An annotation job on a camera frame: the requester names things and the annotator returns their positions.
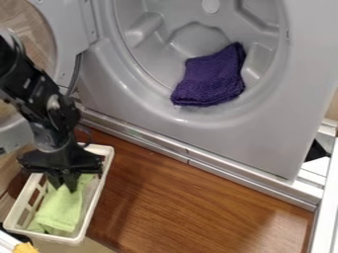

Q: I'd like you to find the purple cloth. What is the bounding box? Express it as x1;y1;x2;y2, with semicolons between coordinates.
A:
169;41;249;108

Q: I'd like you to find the washing machine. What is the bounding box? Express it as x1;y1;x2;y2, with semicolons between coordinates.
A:
0;0;338;212

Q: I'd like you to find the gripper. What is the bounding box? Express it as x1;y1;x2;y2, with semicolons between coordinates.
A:
16;121;106;194

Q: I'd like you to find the green cloth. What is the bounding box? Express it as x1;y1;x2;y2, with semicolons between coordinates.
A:
26;173;97;235

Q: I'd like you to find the white basket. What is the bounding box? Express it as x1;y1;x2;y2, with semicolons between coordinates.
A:
1;143;117;247

